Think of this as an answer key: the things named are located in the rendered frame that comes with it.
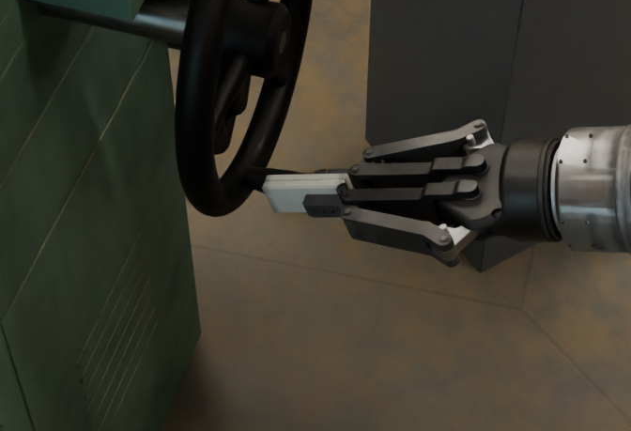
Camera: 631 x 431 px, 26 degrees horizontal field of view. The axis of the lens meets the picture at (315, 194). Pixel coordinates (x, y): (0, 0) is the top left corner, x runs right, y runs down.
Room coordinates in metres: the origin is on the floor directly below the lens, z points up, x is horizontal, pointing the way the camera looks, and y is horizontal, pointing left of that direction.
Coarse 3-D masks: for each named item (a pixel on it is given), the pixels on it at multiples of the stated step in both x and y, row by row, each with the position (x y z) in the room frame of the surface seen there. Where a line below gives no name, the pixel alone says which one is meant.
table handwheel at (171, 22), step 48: (192, 0) 0.70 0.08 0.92; (240, 0) 0.79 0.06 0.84; (288, 0) 0.88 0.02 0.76; (192, 48) 0.67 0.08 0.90; (240, 48) 0.75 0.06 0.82; (288, 48) 0.85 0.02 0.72; (192, 96) 0.65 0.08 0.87; (288, 96) 0.82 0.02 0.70; (192, 144) 0.64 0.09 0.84; (192, 192) 0.64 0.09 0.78; (240, 192) 0.70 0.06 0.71
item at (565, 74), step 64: (384, 0) 1.36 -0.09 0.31; (448, 0) 1.25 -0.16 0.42; (512, 0) 1.15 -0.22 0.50; (576, 0) 1.18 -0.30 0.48; (384, 64) 1.36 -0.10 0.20; (448, 64) 1.24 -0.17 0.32; (512, 64) 1.14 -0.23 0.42; (576, 64) 1.19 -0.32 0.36; (384, 128) 1.35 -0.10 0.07; (448, 128) 1.22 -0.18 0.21; (512, 128) 1.14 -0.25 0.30
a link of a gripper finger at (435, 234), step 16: (352, 208) 0.64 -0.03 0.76; (368, 224) 0.62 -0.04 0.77; (384, 224) 0.62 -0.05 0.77; (400, 224) 0.61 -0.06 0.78; (416, 224) 0.61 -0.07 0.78; (432, 224) 0.61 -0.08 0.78; (368, 240) 0.62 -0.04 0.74; (384, 240) 0.62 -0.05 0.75; (400, 240) 0.61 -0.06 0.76; (416, 240) 0.60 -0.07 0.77; (432, 240) 0.59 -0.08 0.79; (448, 240) 0.59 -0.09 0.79
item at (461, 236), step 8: (440, 224) 0.61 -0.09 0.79; (448, 232) 0.60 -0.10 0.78; (456, 232) 0.60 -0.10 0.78; (464, 232) 0.60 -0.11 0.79; (472, 232) 0.60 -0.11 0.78; (480, 232) 0.60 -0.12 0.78; (456, 240) 0.59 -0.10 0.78; (464, 240) 0.60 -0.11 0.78; (432, 248) 0.59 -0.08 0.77; (456, 248) 0.59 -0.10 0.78; (440, 256) 0.59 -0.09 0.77; (448, 256) 0.58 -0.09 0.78
